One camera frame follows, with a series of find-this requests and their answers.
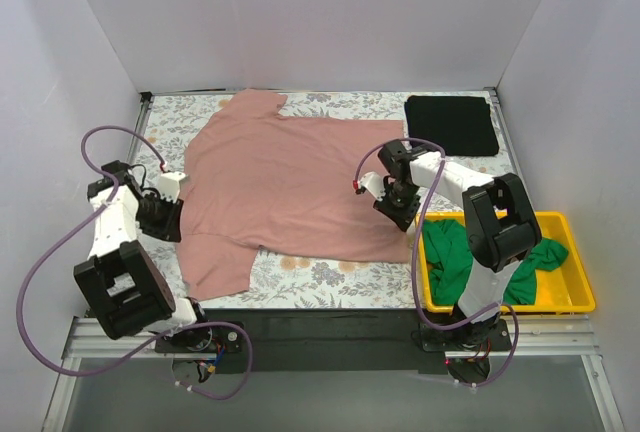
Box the pink t shirt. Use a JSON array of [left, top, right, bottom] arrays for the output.
[[177, 89, 409, 300]]

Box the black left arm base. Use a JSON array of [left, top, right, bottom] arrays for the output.
[[153, 326, 245, 354]]

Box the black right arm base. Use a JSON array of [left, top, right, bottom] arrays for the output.
[[411, 319, 512, 353]]

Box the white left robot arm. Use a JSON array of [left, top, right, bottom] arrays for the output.
[[73, 161, 205, 339]]

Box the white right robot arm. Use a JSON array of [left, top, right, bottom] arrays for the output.
[[353, 137, 541, 331]]

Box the green t shirt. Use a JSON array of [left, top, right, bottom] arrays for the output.
[[423, 219, 569, 306]]

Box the folded black t shirt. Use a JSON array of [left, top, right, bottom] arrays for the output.
[[404, 95, 500, 157]]

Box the floral patterned table mat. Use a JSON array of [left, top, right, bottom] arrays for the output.
[[133, 91, 516, 308]]

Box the yellow plastic bin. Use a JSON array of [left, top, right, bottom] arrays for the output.
[[419, 211, 595, 314]]

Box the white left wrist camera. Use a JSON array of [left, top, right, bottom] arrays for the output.
[[155, 171, 188, 203]]

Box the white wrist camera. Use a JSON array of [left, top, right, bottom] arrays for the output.
[[353, 172, 386, 201], [155, 171, 188, 203]]

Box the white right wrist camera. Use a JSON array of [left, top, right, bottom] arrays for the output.
[[353, 172, 386, 201]]

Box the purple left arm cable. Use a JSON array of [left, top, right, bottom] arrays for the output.
[[15, 125, 254, 401]]

